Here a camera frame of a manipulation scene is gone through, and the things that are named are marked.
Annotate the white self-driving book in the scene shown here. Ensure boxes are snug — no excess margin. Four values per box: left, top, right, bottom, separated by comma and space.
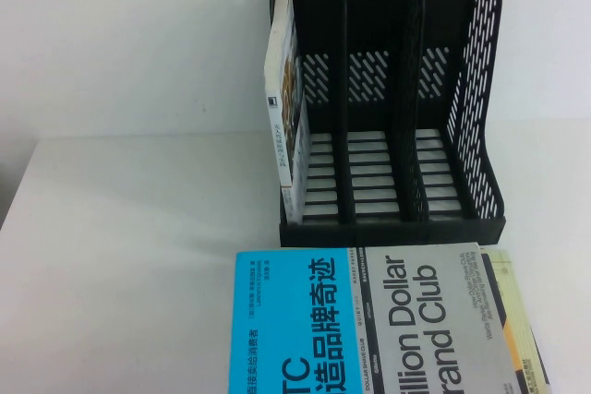
259, 0, 312, 226

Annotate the blue and grey book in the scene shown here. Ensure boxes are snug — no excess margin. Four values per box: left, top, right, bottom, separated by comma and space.
224, 241, 526, 394

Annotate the black plastic book stand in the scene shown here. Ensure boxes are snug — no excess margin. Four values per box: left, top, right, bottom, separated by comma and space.
270, 0, 510, 248

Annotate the pale yellow book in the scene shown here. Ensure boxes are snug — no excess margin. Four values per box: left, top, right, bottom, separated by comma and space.
479, 247, 554, 394

